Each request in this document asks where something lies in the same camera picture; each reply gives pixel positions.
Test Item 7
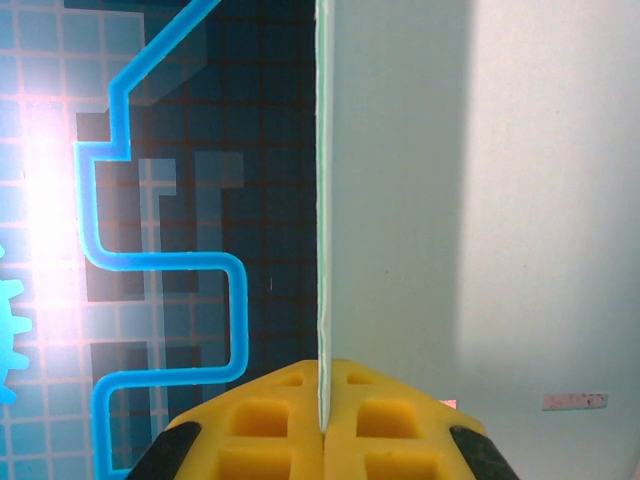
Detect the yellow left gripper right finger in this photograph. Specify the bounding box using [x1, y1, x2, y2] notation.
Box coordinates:
[322, 357, 521, 480]

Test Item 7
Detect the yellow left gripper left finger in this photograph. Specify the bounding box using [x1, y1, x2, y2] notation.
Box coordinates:
[127, 358, 326, 480]

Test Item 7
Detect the light teal paper box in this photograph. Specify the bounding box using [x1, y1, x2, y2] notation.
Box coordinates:
[313, 0, 640, 480]

